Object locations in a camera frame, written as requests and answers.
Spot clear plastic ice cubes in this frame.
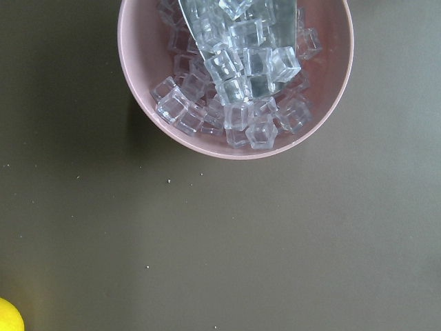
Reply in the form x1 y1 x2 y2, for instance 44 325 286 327
150 1 322 150

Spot metal ice scoop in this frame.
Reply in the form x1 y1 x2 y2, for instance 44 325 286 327
179 1 300 105

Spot pink bowl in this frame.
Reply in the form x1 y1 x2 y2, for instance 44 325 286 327
117 1 354 160

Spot yellow lemon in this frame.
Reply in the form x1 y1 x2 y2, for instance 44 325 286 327
0 298 25 331

